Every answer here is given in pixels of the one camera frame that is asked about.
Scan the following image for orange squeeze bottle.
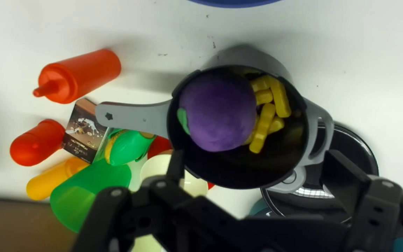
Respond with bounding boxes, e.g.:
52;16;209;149
33;47;124;104

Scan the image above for small yellow toy piece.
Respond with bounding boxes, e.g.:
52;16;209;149
103;132;119;162

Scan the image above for black pot lid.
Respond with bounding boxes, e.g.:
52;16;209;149
262;121;381;225

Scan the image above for small printed picture box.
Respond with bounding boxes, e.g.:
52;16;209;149
62;96;110;165

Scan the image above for green toy vegetable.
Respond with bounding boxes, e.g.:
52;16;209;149
108;130;156;166

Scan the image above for purple eggplant plush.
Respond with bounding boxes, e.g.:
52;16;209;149
177;72;259;153

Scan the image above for brown cardboard box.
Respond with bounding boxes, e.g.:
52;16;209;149
0;197;80;252

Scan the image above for black pot grey handle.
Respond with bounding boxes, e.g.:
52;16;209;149
94;43;336;194

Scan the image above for blue round plate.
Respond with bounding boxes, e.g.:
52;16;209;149
187;0;283;9

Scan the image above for short red squeeze bottle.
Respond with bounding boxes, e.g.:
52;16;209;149
9;117;68;167

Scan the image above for green plastic cup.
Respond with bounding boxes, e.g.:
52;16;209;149
49;158;133;235

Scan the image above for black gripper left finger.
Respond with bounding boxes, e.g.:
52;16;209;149
70;148;203;252

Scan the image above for small red toy piece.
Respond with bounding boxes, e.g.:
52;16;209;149
147;134;174;159

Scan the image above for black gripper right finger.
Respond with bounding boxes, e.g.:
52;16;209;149
325;148;403;252

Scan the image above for pale cream small dish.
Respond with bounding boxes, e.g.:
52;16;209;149
138;152;217;201

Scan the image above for yellow toy fries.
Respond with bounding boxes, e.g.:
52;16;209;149
248;74;293;155

